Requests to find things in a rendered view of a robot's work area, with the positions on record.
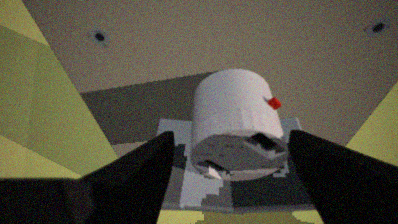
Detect white cylinder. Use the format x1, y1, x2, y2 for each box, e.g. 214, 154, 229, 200
190, 69, 288, 181

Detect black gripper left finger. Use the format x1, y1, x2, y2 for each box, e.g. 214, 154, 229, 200
0, 131, 175, 224

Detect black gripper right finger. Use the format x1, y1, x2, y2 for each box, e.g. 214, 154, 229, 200
288, 130, 398, 224

